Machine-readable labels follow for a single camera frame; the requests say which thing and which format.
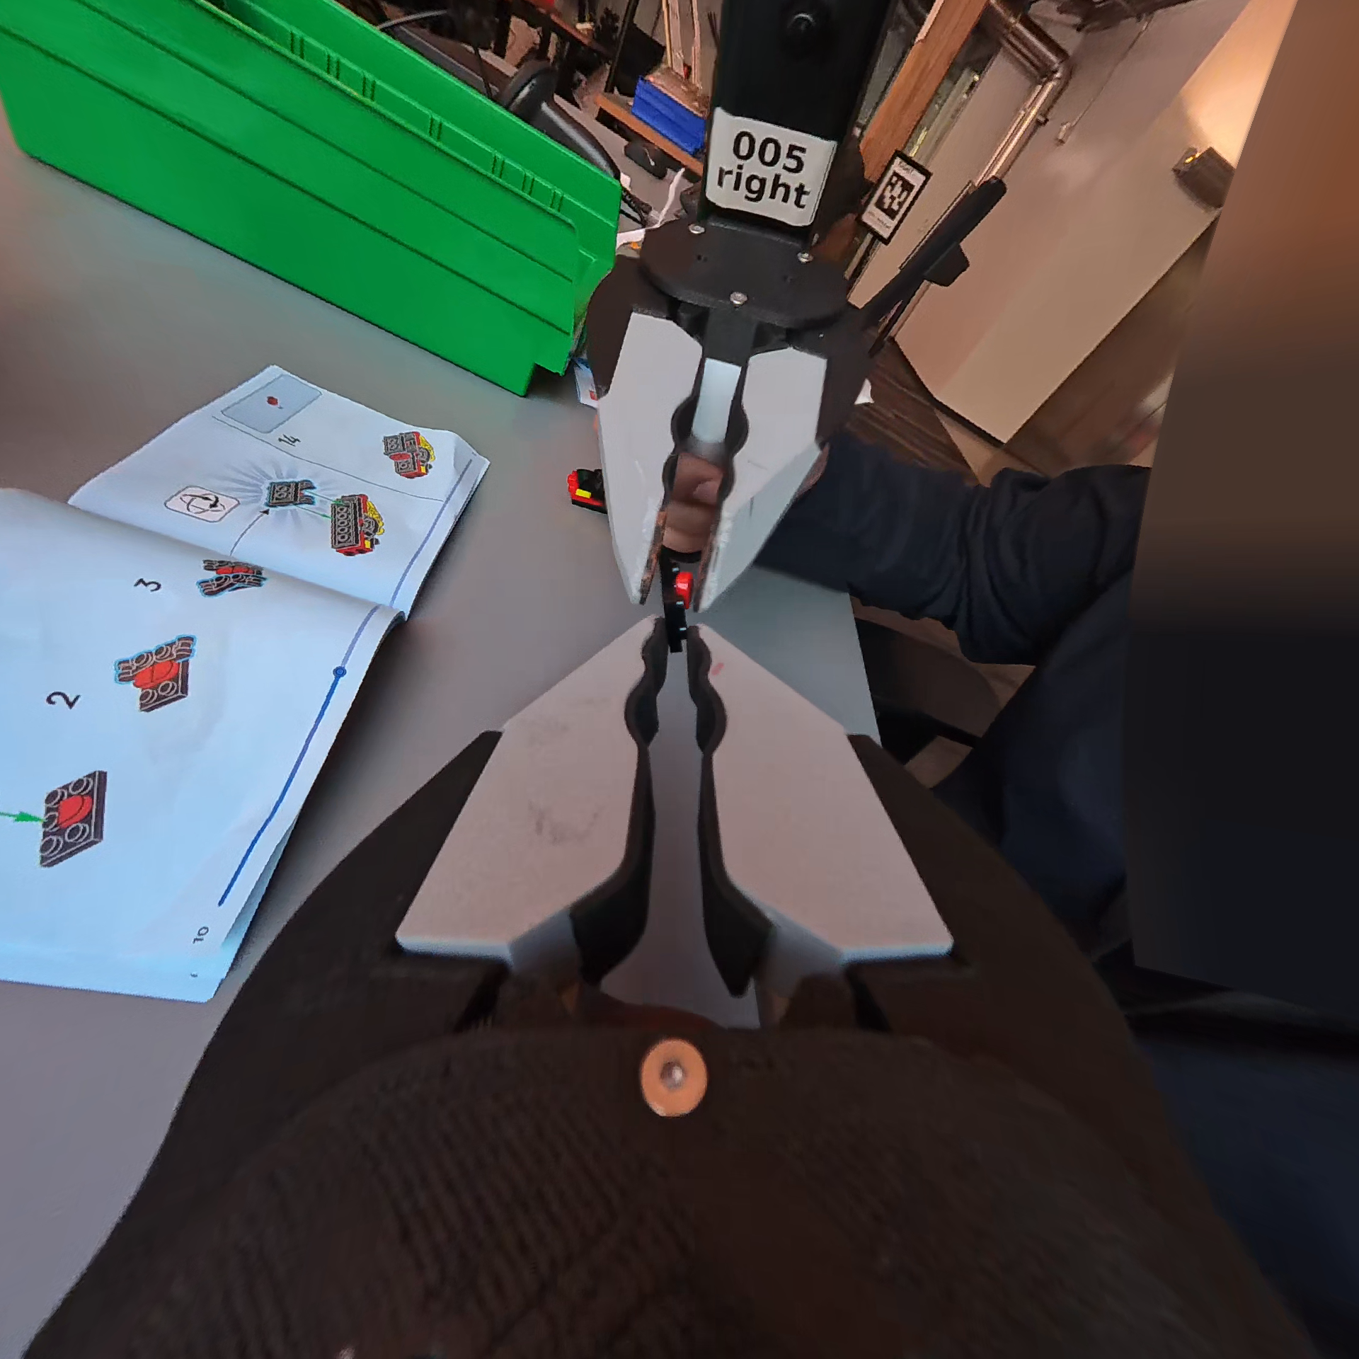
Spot person's right forearm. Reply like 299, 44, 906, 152
755, 430, 1153, 664

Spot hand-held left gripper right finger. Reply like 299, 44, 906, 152
683, 626, 954, 1025

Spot small blue shelf bins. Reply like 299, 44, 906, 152
631, 75, 710, 159

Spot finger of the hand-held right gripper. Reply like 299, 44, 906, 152
683, 345, 833, 617
595, 311, 703, 608

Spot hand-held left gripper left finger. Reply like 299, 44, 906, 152
394, 619, 668, 987

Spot black white marker tag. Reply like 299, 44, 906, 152
860, 152, 933, 245

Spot person's right hand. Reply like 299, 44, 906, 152
667, 451, 734, 554

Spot lego instruction booklet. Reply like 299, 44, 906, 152
0, 365, 493, 1004

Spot black office chair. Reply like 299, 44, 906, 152
497, 58, 627, 183

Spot person's leg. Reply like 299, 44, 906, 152
933, 572, 1130, 958

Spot green plastic bin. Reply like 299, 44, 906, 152
227, 0, 626, 289
0, 0, 597, 399

